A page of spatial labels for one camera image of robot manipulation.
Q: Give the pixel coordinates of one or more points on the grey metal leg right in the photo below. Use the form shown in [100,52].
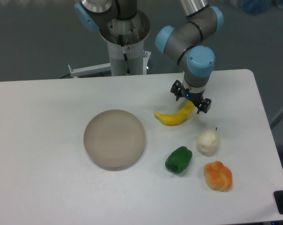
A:
[277,118]

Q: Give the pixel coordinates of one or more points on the white toy garlic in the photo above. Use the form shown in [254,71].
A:
[208,141]

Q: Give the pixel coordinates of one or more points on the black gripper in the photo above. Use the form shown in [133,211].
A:
[193,94]

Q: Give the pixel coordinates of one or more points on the blue plastic bag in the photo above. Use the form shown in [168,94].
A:
[255,7]

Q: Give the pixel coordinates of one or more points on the orange toy bread knot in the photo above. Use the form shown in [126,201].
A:
[218,176]

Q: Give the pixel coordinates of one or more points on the white metal bracket left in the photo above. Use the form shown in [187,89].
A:
[91,71]

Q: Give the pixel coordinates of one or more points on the green toy bell pepper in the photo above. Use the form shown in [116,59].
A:
[179,160]

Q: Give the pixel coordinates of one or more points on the yellow toy banana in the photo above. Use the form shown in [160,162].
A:
[177,118]

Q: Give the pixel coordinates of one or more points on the beige round plate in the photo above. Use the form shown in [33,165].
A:
[114,139]

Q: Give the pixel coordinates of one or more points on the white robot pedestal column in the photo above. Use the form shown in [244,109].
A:
[125,41]

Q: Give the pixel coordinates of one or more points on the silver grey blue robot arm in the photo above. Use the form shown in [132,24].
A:
[182,45]

